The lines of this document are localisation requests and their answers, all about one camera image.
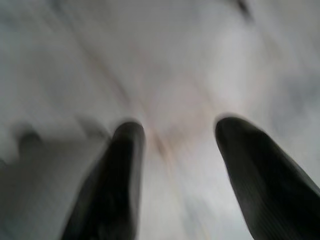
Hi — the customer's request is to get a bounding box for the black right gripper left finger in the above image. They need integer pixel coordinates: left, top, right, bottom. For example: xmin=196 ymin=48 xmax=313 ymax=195
xmin=61 ymin=121 xmax=146 ymax=240

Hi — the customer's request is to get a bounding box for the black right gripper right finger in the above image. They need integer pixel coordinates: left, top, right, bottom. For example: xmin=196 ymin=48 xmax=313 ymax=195
xmin=215 ymin=117 xmax=320 ymax=240

